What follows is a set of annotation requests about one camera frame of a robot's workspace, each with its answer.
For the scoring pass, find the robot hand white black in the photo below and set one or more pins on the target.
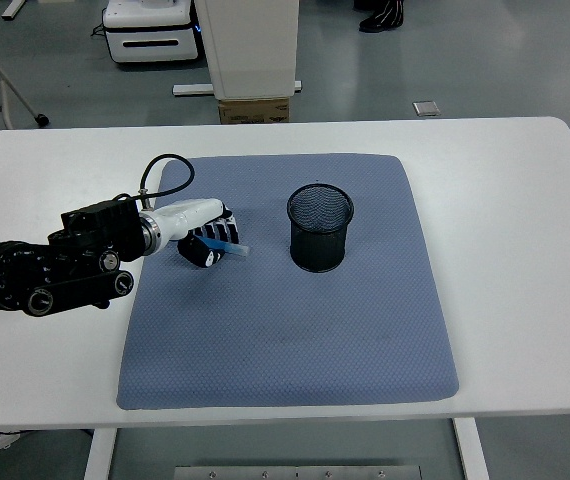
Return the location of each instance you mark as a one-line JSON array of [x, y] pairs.
[[190, 215]]

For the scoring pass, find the blue marker with clear cap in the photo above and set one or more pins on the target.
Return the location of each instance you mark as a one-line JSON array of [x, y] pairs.
[[237, 248]]

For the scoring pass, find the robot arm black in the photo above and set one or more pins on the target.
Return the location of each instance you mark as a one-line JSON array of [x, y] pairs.
[[15, 275]]

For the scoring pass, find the black mesh pen holder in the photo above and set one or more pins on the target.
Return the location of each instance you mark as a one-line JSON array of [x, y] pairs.
[[315, 250]]

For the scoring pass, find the brown cardboard box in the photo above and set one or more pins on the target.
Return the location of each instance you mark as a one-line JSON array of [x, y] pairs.
[[250, 112]]

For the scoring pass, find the grey metal floor bar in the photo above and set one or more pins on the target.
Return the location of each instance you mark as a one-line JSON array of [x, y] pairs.
[[190, 90]]

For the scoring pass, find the blue textured mat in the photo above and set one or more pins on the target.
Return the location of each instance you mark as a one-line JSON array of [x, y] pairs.
[[265, 340]]

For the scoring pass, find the white machine with black slot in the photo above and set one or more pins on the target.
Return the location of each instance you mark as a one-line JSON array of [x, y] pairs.
[[150, 30]]

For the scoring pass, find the white table leg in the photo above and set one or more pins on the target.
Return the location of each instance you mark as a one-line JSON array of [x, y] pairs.
[[99, 455], [471, 450]]

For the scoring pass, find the silver floor socket plate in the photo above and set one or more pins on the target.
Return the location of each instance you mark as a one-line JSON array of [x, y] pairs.
[[426, 109]]

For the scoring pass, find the white floor bar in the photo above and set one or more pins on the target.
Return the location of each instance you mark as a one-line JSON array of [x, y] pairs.
[[15, 9]]

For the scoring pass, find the person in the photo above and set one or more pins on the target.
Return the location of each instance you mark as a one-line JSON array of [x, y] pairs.
[[382, 17]]

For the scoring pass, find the grey metal plate with screws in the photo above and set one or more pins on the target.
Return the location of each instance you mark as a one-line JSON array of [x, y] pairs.
[[295, 473]]

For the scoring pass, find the white object under table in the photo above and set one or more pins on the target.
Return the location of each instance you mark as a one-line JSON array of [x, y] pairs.
[[5, 440]]

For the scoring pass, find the white pedestal column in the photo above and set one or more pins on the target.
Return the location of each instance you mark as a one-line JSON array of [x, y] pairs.
[[250, 45]]

